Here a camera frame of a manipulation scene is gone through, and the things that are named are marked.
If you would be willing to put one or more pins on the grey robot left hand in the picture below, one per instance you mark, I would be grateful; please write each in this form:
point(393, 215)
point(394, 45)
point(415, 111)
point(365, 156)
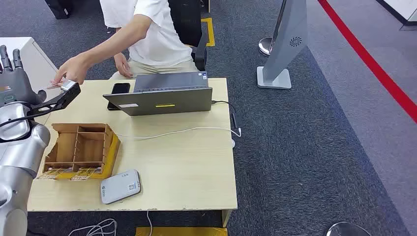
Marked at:
point(16, 84)

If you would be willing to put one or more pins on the person's left hand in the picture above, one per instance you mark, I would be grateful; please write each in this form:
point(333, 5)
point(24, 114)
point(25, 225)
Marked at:
point(73, 70)

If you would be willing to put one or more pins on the person's right hand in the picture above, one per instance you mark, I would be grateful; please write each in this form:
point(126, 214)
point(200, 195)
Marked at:
point(122, 65)

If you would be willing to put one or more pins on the white ID card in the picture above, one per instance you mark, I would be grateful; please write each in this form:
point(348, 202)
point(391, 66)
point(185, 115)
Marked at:
point(53, 86)

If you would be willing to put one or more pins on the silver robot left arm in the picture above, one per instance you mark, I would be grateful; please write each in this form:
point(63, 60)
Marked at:
point(22, 153)

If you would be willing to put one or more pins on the person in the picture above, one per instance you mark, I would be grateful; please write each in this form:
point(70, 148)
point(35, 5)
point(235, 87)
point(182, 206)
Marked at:
point(156, 35)

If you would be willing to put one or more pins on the black smartphone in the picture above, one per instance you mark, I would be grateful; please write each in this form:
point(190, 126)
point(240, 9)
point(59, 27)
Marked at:
point(120, 88)

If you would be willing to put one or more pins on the white cabinet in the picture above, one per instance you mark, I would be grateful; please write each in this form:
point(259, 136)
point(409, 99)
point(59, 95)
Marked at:
point(29, 62)

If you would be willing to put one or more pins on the grey laptop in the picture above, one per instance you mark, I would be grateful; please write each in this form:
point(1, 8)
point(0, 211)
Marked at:
point(156, 102)

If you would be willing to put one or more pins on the black bag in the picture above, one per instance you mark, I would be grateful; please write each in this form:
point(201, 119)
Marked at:
point(58, 8)

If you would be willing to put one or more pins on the black office chair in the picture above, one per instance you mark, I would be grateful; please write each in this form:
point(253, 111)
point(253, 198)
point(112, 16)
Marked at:
point(185, 22)

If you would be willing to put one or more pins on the yellow floor tape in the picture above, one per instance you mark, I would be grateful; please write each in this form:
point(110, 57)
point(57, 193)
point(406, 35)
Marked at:
point(211, 32)
point(182, 232)

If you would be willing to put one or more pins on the small black dongle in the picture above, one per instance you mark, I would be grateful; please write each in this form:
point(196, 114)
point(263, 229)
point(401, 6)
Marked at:
point(237, 120)

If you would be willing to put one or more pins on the chrome stanchion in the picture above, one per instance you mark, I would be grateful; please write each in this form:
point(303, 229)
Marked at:
point(348, 230)
point(265, 45)

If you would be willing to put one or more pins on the grey sign stand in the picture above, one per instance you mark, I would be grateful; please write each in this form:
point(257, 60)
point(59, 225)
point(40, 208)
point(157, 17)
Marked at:
point(286, 42)

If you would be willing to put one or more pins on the red floor tape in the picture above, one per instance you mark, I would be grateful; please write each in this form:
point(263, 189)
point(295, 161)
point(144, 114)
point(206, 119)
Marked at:
point(374, 65)

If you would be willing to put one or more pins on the pale wrist camera on bracket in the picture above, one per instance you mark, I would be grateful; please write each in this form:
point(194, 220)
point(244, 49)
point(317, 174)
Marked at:
point(70, 94)

